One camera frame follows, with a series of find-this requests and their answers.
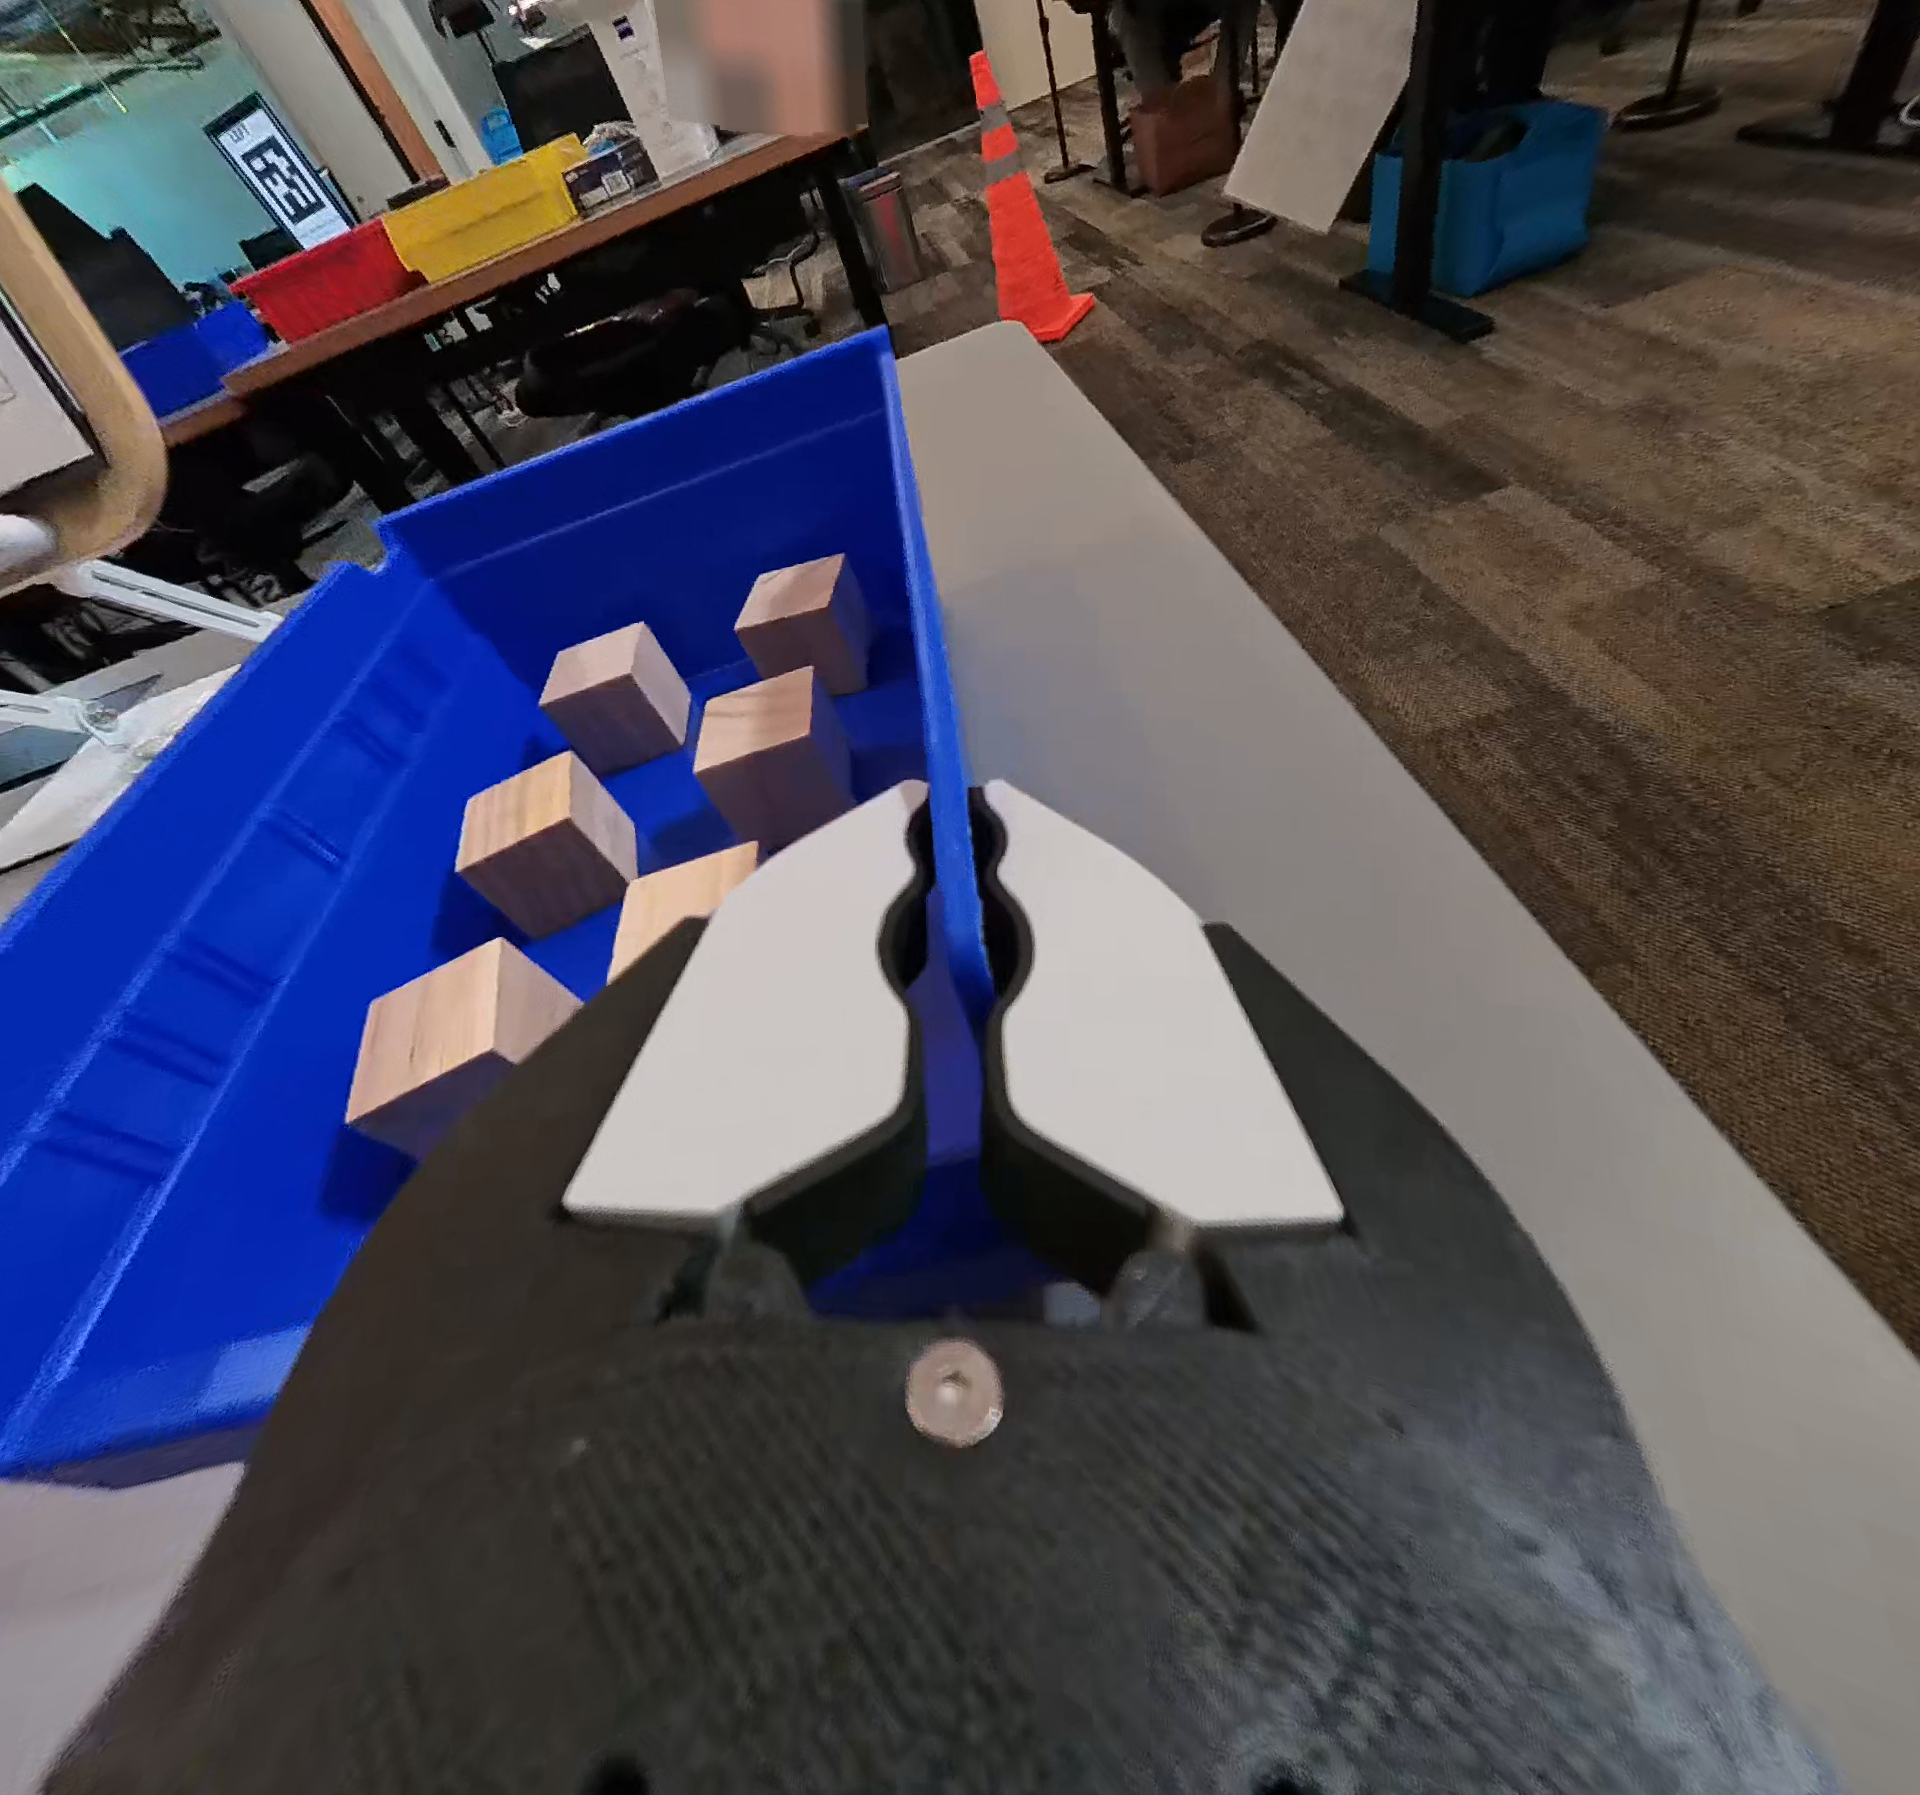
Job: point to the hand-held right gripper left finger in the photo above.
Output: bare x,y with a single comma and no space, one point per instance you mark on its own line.
750,1074

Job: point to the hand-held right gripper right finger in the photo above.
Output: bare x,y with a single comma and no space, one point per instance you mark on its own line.
1156,1074

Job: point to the group of wooden blocks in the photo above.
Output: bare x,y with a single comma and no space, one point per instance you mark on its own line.
554,835

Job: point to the blue plastic bin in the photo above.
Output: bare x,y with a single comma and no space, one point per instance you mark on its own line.
225,999

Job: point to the grey desk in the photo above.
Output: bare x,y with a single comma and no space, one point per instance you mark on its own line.
1273,850

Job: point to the white metal document stand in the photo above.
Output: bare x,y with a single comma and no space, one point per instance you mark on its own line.
89,775

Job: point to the orange traffic cone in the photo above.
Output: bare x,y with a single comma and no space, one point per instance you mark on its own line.
1027,235

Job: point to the silver trash can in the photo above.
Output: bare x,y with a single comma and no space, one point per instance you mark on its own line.
885,235

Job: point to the red plastic bin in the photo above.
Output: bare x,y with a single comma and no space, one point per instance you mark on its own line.
323,287

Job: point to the small blue bin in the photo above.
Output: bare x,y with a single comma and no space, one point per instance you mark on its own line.
196,361

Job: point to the yellow plastic bin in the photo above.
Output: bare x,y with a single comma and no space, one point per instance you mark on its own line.
481,211

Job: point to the brown cardboard box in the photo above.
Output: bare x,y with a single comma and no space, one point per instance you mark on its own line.
1184,137

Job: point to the blue bag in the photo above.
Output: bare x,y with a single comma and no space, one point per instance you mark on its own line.
1514,206

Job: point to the white sign board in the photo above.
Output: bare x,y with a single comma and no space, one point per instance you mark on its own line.
1328,99

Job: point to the framed tag sign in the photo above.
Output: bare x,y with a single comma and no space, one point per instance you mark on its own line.
285,174

